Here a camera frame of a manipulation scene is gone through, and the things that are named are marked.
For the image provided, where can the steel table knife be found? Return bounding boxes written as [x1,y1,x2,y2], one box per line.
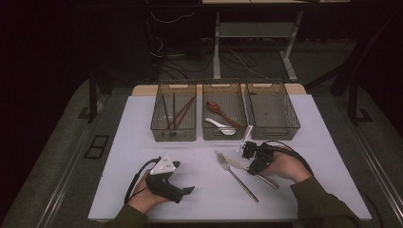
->
[221,154,280,190]

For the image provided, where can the black slanted stand legs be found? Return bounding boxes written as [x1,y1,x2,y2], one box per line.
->
[303,12,400,96]

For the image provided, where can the metal floor rail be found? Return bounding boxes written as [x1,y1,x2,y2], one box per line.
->
[343,117,403,219]
[37,101,107,228]

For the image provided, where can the steel fork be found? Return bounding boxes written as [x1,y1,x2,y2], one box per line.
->
[216,151,259,204]

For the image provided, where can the brown wooden chopstick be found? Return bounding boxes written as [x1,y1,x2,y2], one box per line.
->
[175,102,196,128]
[168,95,197,128]

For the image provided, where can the black metal stand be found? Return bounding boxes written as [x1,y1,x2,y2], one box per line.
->
[77,67,112,124]
[347,72,374,126]

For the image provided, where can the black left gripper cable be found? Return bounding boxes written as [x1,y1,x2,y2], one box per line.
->
[124,156,161,205]

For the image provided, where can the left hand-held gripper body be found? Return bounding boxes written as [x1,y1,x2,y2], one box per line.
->
[144,153,186,204]

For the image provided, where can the white board table cover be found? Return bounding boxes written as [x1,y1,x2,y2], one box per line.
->
[87,93,373,222]

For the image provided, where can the person's left hand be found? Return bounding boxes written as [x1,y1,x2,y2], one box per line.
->
[126,170,170,215]

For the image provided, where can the red-brown wooden spoon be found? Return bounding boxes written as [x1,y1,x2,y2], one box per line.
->
[207,100,242,129]

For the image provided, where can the white metal frame desk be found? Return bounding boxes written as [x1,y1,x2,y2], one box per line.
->
[201,0,351,83]

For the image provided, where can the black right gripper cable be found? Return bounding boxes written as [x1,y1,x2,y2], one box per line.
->
[260,140,315,177]

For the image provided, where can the white ceramic spoon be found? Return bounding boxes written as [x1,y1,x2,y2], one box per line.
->
[204,117,238,137]

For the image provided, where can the smoky clear plastic bin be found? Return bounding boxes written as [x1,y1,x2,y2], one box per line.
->
[149,83,198,143]
[244,83,301,142]
[201,83,249,142]

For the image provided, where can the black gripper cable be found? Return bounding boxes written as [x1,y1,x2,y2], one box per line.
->
[124,156,161,205]
[260,140,315,177]

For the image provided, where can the white floor cable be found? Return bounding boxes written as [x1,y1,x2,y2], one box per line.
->
[228,48,271,80]

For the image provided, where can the black floor cable tangle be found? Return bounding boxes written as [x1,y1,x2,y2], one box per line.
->
[147,33,259,81]

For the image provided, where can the thin white hanging cable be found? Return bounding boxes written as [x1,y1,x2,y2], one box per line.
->
[149,9,196,25]

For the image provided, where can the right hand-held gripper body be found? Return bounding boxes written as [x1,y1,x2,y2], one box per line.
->
[238,124,276,174]

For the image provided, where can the person's right hand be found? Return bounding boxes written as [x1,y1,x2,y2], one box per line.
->
[260,145,313,184]

